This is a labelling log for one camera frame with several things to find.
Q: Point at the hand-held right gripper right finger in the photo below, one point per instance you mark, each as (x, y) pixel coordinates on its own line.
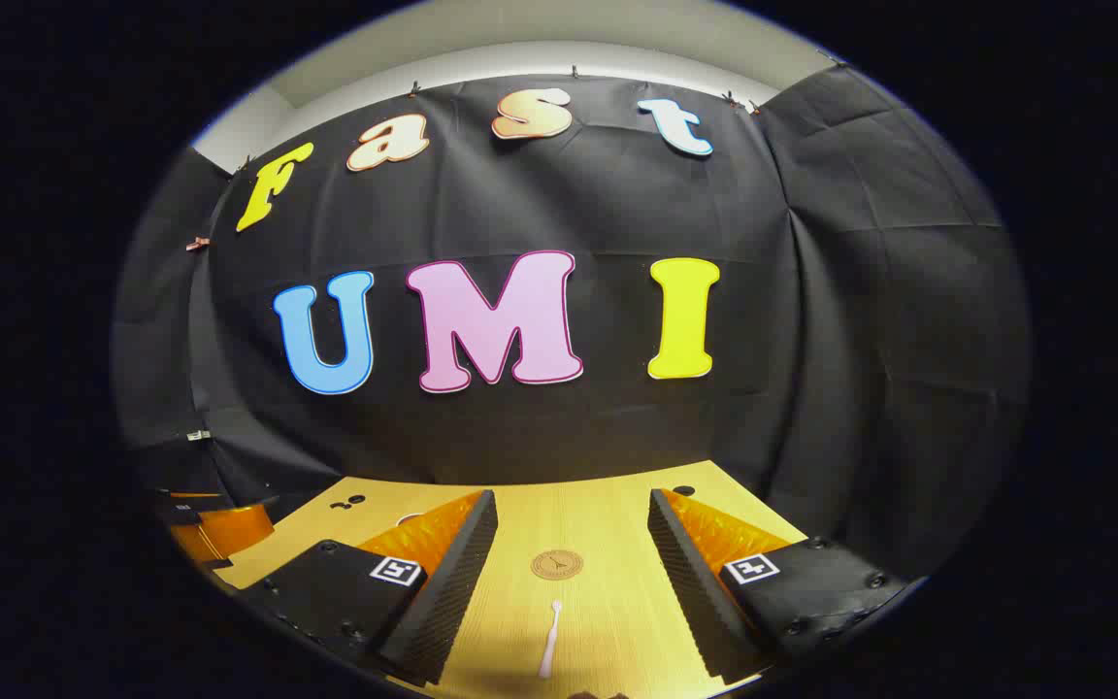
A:
(690, 582)

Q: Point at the wooden desktop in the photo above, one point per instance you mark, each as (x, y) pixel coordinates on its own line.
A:
(598, 515)

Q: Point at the small copper clip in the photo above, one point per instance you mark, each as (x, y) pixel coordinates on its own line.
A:
(197, 243)

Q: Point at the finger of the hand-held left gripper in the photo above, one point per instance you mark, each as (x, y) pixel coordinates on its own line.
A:
(229, 529)

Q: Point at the pale pink toothbrush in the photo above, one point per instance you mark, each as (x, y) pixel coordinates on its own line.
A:
(549, 650)

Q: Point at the black backdrop cloth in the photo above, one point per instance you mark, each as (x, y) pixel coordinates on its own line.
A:
(811, 291)

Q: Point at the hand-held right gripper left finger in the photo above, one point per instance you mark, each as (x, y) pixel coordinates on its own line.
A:
(452, 592)

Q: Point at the round wooden coaster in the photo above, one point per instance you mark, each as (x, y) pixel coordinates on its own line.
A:
(557, 565)

